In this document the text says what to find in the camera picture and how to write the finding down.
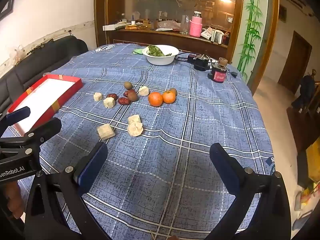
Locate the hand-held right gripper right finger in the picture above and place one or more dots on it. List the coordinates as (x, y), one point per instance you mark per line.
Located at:
(225, 167)

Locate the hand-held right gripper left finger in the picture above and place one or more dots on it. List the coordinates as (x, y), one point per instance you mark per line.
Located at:
(92, 165)

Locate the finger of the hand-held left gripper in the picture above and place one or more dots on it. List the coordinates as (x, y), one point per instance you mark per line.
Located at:
(47, 127)
(18, 113)

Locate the red cardboard box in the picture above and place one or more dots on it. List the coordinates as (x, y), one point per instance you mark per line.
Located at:
(45, 97)

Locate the beige pastry cube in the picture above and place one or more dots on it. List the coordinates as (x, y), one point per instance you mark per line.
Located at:
(135, 130)
(109, 102)
(143, 91)
(98, 96)
(134, 118)
(106, 131)

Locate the red date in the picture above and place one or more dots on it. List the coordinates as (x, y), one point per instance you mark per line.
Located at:
(112, 96)
(125, 93)
(124, 101)

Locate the brown kiwi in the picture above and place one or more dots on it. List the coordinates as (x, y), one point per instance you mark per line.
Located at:
(133, 96)

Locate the brown walnut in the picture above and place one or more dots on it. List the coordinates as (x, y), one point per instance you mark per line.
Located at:
(129, 85)

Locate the orange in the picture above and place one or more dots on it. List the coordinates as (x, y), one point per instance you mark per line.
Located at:
(155, 99)
(169, 97)

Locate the small brown nut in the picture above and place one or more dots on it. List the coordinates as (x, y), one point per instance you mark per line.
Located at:
(173, 91)

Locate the person's left hand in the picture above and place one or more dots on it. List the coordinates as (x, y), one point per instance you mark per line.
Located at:
(12, 197)

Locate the black sofa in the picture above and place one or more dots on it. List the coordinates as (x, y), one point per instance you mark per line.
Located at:
(37, 62)

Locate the blue plaid tablecloth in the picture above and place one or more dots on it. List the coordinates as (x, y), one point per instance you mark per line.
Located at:
(160, 155)

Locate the red round jar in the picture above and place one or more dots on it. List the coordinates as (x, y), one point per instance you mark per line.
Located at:
(218, 76)

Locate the small black plug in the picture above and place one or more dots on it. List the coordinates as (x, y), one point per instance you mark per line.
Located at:
(233, 74)

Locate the black power adapter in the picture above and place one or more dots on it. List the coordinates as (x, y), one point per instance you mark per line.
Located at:
(200, 65)

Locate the dark figure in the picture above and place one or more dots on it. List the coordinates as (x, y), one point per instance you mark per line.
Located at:
(306, 87)

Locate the long white box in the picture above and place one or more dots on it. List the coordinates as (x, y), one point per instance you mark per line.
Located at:
(112, 27)

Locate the white bowl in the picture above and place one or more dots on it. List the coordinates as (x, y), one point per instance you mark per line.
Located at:
(160, 60)

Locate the brown wooden door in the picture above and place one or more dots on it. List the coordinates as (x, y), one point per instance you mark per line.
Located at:
(295, 60)

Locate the green leaves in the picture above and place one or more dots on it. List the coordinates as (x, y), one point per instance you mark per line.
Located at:
(155, 50)

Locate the small white boxes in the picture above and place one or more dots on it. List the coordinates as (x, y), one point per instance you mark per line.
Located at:
(212, 35)

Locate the orange flat packets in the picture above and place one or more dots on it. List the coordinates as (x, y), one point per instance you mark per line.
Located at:
(138, 27)

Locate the wooden glass cabinet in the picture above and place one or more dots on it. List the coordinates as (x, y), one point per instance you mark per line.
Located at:
(170, 40)

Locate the bamboo painted panel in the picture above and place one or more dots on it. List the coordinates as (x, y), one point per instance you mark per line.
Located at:
(252, 30)

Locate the pink bottle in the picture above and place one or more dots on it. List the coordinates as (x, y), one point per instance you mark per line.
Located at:
(195, 27)

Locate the clear glass jar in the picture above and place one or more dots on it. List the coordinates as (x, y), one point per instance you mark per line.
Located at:
(184, 26)

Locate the clear plastic bag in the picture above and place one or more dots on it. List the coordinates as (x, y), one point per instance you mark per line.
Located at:
(170, 24)

